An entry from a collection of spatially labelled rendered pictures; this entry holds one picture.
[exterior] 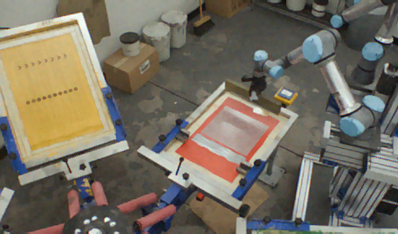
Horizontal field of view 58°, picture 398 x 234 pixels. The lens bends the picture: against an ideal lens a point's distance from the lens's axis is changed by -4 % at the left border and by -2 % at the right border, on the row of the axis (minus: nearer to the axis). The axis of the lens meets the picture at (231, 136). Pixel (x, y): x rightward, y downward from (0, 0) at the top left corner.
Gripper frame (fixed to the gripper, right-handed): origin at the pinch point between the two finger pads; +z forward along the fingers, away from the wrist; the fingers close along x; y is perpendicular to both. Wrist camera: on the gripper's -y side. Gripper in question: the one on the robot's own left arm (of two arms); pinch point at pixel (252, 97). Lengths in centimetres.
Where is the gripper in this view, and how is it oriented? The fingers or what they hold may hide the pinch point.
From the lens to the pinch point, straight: 240.4
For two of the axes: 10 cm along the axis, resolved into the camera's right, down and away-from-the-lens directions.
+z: -0.5, 6.7, 7.4
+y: 8.5, 4.2, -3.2
